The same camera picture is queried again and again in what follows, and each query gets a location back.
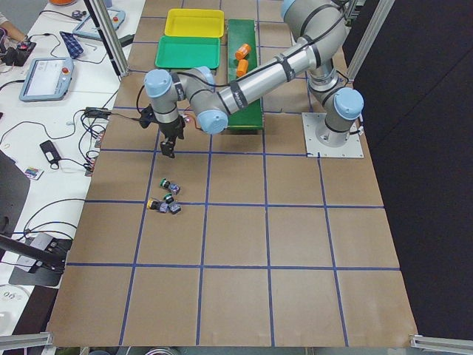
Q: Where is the green push button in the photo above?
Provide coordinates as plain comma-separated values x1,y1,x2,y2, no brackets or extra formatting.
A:
163,193,182,214
160,178,181,195

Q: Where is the teach pendant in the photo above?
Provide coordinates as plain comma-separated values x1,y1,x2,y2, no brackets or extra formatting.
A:
18,57,74,102
72,9,126,41

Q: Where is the green conveyor belt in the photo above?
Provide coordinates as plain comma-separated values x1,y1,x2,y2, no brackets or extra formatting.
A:
220,18,264,135

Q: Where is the orange cylinder with white text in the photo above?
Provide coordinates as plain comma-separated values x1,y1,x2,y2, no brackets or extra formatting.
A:
234,43,251,61

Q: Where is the blue plaid cloth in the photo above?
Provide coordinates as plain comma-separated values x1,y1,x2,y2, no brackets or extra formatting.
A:
59,31,84,59

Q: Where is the teach pendant near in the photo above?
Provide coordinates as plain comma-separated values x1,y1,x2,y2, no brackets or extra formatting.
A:
18,57,74,102

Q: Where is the red black power cable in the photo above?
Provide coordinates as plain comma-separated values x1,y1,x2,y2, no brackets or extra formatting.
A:
109,110,203,132

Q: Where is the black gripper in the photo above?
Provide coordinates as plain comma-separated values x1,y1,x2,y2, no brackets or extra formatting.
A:
159,115,186,158

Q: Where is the plain orange cylinder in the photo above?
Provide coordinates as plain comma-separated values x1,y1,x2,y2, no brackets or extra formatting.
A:
236,59,249,78

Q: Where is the green plastic tray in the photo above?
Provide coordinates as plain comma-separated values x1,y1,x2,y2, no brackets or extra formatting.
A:
155,35,220,70

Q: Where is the aluminium frame post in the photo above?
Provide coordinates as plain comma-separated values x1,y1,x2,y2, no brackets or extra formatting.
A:
84,0,129,78

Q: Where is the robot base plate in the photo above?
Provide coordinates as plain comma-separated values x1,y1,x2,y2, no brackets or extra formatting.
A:
302,112,364,159

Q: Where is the person's forearm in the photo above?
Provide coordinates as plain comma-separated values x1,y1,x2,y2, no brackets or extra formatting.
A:
0,13,29,42

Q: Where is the yellow plastic tray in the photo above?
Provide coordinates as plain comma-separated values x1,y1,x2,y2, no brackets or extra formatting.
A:
165,8,225,38

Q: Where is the yellow push button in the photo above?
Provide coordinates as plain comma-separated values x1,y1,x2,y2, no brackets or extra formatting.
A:
146,198,169,214

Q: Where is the teach pendant far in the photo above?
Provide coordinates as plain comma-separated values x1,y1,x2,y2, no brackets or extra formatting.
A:
72,9,126,41

